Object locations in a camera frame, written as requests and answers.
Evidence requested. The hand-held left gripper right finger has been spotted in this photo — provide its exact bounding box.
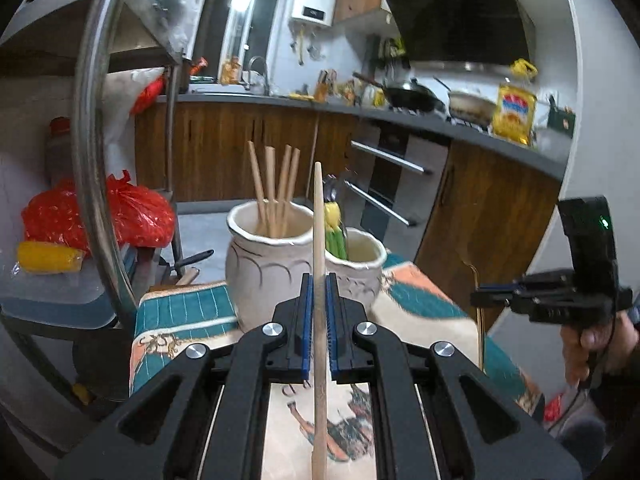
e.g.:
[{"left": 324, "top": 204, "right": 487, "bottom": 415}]
[{"left": 325, "top": 272, "right": 583, "bottom": 480}]

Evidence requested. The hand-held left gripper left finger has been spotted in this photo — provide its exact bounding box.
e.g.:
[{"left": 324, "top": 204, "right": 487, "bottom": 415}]
[{"left": 55, "top": 272, "right": 315, "bottom": 480}]

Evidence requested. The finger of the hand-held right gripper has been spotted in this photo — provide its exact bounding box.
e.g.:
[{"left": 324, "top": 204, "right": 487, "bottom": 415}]
[{"left": 470, "top": 282, "right": 531, "bottom": 311}]

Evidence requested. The gold metal fork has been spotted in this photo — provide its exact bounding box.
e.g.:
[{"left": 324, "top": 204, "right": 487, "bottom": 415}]
[{"left": 462, "top": 259, "right": 487, "bottom": 373}]

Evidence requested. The short white ceramic jar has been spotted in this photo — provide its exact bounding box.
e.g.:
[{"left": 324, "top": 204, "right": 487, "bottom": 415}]
[{"left": 324, "top": 227, "right": 388, "bottom": 313}]

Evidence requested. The tall white ceramic jar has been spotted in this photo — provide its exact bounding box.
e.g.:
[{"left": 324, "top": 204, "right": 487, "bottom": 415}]
[{"left": 226, "top": 200, "right": 326, "bottom": 333}]

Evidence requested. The wooden chopstick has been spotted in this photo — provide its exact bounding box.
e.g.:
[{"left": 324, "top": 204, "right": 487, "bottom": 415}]
[
  {"left": 248, "top": 141, "right": 268, "bottom": 237},
  {"left": 311, "top": 162, "right": 331, "bottom": 480},
  {"left": 265, "top": 146, "right": 278, "bottom": 238},
  {"left": 282, "top": 148, "right": 301, "bottom": 236},
  {"left": 276, "top": 145, "right": 292, "bottom": 236}
]

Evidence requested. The person's right forearm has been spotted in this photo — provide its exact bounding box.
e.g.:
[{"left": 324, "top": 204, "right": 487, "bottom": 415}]
[{"left": 585, "top": 355, "right": 640, "bottom": 416}]

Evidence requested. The person's right hand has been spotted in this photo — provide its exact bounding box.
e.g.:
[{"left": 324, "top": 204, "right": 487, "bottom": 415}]
[{"left": 560, "top": 310, "right": 640, "bottom": 390}]

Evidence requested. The printed quilted mat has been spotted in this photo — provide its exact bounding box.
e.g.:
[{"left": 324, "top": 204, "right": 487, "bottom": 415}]
[{"left": 129, "top": 252, "right": 546, "bottom": 480}]

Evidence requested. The built-in steel oven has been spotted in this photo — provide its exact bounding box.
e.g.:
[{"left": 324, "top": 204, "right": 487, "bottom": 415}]
[{"left": 345, "top": 127, "right": 451, "bottom": 261}]

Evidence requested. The green box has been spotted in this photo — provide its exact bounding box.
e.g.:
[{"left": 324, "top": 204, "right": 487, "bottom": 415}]
[{"left": 547, "top": 95, "right": 576, "bottom": 138}]

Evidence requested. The white curved panel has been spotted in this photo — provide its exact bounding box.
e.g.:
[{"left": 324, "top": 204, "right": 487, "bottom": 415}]
[{"left": 487, "top": 0, "right": 640, "bottom": 331}]

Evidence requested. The grey kitchen countertop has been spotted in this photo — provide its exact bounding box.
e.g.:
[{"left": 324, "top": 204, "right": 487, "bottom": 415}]
[{"left": 157, "top": 91, "right": 566, "bottom": 181}]

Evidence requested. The yellow cooking oil bottle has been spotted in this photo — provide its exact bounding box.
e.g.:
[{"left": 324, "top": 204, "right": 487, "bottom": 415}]
[{"left": 492, "top": 59, "right": 540, "bottom": 147}]

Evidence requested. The white cooking pot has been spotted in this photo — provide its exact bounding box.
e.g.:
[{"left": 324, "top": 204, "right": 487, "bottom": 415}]
[{"left": 434, "top": 77, "right": 496, "bottom": 123}]

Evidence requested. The wooden kitchen cabinet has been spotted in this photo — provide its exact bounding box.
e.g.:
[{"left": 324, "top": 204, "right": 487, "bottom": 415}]
[{"left": 135, "top": 102, "right": 561, "bottom": 331}]

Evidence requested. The black wok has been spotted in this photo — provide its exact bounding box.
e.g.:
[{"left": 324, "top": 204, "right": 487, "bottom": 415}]
[{"left": 352, "top": 72, "right": 446, "bottom": 112}]

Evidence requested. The steel shelving rack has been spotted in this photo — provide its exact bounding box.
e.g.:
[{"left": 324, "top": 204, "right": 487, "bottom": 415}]
[{"left": 0, "top": 0, "right": 198, "bottom": 461}]

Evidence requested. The knife block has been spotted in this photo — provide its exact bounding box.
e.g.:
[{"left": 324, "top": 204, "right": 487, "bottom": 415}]
[{"left": 314, "top": 69, "right": 337, "bottom": 103}]

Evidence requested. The plastic box with blue lid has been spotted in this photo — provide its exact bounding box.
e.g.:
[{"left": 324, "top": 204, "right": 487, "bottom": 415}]
[{"left": 0, "top": 247, "right": 138, "bottom": 330}]

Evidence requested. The chrome kitchen faucet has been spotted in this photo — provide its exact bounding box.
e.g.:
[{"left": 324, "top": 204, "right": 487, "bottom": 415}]
[{"left": 245, "top": 55, "right": 271, "bottom": 95}]

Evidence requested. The yellow corn cob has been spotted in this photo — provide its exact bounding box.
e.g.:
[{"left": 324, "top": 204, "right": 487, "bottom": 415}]
[{"left": 17, "top": 241, "right": 86, "bottom": 275}]

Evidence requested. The black range hood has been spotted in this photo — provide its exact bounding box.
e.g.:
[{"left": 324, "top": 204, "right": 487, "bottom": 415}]
[{"left": 381, "top": 0, "right": 532, "bottom": 68}]

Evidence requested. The small red plastic bag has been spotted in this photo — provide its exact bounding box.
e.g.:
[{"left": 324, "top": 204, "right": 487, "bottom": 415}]
[{"left": 131, "top": 72, "right": 166, "bottom": 116}]

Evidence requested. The plastic jar with red lid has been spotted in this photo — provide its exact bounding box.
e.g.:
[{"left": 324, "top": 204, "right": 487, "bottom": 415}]
[{"left": 45, "top": 116, "right": 83, "bottom": 186}]

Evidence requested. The curved chrome tube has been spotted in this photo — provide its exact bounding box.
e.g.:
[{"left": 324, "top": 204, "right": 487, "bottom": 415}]
[{"left": 74, "top": 0, "right": 142, "bottom": 328}]

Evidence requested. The kitchen window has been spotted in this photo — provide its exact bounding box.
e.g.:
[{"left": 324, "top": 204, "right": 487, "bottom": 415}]
[{"left": 192, "top": 0, "right": 286, "bottom": 86}]

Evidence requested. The clear plastic bag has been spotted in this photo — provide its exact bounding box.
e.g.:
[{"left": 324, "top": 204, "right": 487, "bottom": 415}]
[{"left": 125, "top": 0, "right": 197, "bottom": 56}]

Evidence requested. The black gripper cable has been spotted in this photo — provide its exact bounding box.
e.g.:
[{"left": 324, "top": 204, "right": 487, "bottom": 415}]
[{"left": 545, "top": 320, "right": 618, "bottom": 431}]

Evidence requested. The black-handled tool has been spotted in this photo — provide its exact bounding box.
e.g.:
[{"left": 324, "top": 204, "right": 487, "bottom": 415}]
[{"left": 172, "top": 249, "right": 216, "bottom": 278}]

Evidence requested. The steel oven handle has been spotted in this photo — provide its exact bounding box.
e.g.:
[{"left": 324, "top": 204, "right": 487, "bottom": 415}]
[
  {"left": 344, "top": 182, "right": 420, "bottom": 226},
  {"left": 350, "top": 141, "right": 435, "bottom": 176}
]

